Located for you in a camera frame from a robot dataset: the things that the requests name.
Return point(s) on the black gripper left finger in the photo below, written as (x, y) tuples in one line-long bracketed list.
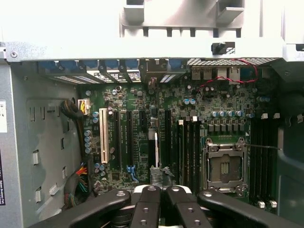
[(147, 209)]

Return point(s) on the white power connector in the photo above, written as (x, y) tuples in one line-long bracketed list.
[(85, 104)]

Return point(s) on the white PCI expansion slot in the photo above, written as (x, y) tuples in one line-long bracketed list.
[(104, 135)]

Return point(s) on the open black PC case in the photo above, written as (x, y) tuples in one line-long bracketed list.
[(47, 142)]

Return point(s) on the short black expansion slot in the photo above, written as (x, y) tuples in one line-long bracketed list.
[(142, 121)]

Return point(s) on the metal CPU socket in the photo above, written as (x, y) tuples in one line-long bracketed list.
[(225, 166)]

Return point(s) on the blue slot retention clip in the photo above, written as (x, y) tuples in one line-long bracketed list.
[(111, 64), (69, 65), (47, 66), (131, 64), (90, 65), (176, 65)]

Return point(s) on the grey parts rack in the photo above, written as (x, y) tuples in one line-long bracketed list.
[(178, 14)]

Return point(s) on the grey power supply unit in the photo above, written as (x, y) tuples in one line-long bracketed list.
[(12, 95)]

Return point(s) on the CPU socket locking lever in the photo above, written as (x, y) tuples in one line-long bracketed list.
[(266, 147)]

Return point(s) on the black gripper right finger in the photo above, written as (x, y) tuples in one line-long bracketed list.
[(187, 211)]

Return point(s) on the green motherboard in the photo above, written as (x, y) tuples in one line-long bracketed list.
[(213, 102)]

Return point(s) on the black RAM slot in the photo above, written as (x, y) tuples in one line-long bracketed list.
[(189, 154), (197, 154)]

